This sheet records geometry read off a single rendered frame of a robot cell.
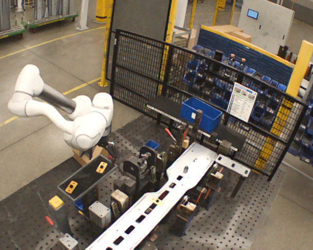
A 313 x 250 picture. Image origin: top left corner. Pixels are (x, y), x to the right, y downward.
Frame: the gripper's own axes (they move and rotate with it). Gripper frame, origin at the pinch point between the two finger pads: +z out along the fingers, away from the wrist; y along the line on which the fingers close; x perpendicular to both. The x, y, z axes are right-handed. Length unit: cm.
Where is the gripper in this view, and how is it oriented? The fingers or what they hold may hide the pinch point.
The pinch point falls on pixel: (101, 161)
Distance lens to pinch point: 147.6
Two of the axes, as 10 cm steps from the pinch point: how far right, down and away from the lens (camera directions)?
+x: 2.6, -5.4, 8.0
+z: -1.4, 8.0, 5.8
